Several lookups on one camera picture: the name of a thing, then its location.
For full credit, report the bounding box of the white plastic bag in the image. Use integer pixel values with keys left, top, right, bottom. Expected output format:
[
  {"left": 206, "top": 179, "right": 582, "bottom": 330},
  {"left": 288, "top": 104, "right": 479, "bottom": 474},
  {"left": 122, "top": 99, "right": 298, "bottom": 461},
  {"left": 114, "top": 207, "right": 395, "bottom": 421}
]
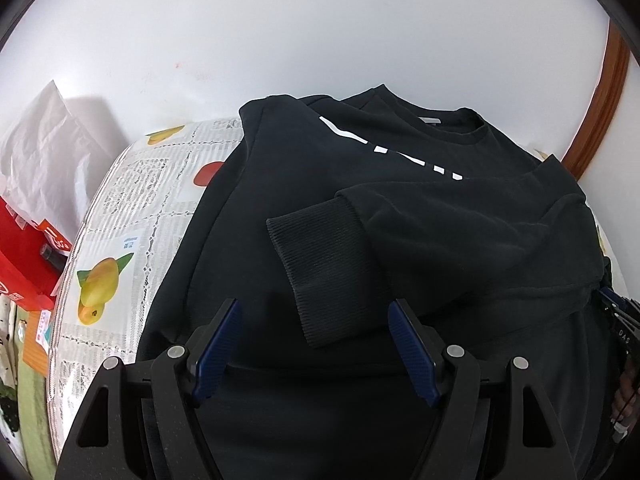
[{"left": 0, "top": 80, "right": 131, "bottom": 226}]

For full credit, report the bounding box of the fruit print tablecloth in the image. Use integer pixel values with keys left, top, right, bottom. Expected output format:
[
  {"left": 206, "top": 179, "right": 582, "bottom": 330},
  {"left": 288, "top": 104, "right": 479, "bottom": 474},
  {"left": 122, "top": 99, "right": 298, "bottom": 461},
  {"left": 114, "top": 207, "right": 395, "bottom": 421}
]
[{"left": 45, "top": 117, "right": 623, "bottom": 461}]

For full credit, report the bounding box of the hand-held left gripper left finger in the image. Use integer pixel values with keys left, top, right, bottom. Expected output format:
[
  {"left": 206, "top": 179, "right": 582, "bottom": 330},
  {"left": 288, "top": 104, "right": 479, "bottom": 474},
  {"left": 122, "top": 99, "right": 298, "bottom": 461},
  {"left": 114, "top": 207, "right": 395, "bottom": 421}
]
[{"left": 55, "top": 298, "right": 243, "bottom": 480}]

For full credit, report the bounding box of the small black object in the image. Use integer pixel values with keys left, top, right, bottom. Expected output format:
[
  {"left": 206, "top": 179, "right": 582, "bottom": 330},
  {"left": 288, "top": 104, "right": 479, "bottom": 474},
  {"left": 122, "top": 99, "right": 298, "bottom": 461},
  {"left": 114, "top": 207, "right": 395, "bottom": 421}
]
[{"left": 40, "top": 244, "right": 67, "bottom": 267}]

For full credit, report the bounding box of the red paper bag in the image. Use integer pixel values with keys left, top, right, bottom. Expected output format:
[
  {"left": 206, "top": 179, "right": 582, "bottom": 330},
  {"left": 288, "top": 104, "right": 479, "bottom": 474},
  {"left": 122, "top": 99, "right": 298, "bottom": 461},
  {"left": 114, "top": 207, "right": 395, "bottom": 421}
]
[{"left": 0, "top": 195, "right": 76, "bottom": 311}]

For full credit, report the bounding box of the brown wooden door frame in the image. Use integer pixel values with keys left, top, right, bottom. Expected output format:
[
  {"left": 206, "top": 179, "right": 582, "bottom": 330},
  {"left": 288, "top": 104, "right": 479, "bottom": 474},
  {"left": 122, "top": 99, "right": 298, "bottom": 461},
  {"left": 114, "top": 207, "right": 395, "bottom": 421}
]
[{"left": 562, "top": 20, "right": 631, "bottom": 181}]

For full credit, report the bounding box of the black sweatshirt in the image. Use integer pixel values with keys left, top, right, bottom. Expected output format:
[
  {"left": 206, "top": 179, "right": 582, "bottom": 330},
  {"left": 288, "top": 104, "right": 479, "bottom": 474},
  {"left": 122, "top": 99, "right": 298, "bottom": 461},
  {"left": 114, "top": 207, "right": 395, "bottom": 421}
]
[{"left": 135, "top": 85, "right": 626, "bottom": 480}]

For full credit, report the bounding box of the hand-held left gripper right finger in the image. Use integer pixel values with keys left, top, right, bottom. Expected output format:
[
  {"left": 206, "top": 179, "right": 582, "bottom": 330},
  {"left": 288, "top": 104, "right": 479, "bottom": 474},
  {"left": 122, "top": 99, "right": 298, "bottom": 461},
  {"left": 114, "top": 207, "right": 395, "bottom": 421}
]
[{"left": 387, "top": 298, "right": 583, "bottom": 480}]

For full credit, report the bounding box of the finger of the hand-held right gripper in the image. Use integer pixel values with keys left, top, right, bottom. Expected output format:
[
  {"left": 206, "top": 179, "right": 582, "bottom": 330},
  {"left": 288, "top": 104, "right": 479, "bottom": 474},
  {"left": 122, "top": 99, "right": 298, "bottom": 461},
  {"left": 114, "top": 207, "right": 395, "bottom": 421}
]
[
  {"left": 607, "top": 410, "right": 633, "bottom": 461},
  {"left": 597, "top": 285, "right": 640, "bottom": 361}
]

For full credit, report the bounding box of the green floor mat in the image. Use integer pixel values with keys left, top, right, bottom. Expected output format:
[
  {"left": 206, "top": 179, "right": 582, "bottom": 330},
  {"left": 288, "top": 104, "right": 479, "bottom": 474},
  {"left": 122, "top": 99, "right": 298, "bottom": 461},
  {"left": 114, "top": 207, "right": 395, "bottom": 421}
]
[{"left": 0, "top": 360, "right": 56, "bottom": 480}]

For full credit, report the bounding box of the orange box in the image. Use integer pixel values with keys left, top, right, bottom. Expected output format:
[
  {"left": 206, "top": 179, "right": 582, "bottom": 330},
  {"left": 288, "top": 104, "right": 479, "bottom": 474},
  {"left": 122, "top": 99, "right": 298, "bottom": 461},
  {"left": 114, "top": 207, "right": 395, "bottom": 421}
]
[{"left": 22, "top": 307, "right": 56, "bottom": 376}]

